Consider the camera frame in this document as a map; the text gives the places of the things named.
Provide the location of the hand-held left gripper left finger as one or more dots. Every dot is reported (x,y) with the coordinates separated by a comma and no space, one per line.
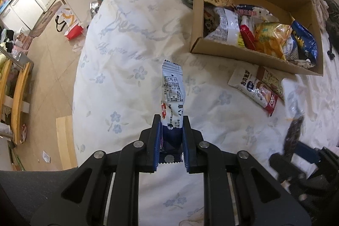
(158,146)

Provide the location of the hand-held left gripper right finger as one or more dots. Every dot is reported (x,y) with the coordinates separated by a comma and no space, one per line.
(186,151)

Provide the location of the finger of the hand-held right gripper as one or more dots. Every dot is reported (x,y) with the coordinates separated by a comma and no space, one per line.
(307,151)
(278,162)

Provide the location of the dark brown snack packet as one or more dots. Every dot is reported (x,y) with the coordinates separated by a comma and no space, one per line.
(292,133)

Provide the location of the navy and white snack packet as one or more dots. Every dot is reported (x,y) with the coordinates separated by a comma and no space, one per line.
(172,88)

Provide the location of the cardboard box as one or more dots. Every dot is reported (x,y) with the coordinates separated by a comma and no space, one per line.
(233,52)

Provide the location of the blue chips bag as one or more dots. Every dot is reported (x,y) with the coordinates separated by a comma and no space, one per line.
(304,40)

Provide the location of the yellow chips bag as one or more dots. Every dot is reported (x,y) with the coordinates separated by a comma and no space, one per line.
(270,38)

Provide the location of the white pink-label snack packet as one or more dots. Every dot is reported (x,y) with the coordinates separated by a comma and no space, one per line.
(251,12)

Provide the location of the white packet with red end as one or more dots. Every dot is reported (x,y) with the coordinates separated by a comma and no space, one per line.
(249,85)

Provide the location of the light wooden board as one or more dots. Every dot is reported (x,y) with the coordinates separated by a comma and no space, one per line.
(66,141)

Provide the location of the white floral bed sheet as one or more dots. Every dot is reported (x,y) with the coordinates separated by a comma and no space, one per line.
(132,43)

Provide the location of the white paper scrap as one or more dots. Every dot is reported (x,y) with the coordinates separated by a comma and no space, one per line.
(47,156)

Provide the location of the red snack packet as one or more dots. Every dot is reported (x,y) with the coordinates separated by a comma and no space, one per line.
(247,35)

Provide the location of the white packet with yellow label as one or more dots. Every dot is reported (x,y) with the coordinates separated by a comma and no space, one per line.
(227,27)

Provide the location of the dark grey fabric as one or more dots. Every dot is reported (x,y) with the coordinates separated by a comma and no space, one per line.
(31,189)

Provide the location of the dark green cloth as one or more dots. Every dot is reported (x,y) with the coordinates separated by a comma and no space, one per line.
(331,16)

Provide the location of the red and white shopping bag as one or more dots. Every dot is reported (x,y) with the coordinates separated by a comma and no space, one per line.
(74,30)

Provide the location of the silver foil bag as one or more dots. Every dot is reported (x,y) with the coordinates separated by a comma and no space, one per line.
(94,10)

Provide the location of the wooden rack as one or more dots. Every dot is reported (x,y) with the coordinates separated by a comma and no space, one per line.
(18,88)

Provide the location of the brown doormat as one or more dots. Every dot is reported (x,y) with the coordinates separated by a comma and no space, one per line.
(45,20)

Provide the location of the pile of clothes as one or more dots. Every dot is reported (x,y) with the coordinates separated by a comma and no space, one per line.
(13,40)

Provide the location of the white cabinet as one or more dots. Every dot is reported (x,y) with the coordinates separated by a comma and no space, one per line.
(21,9)

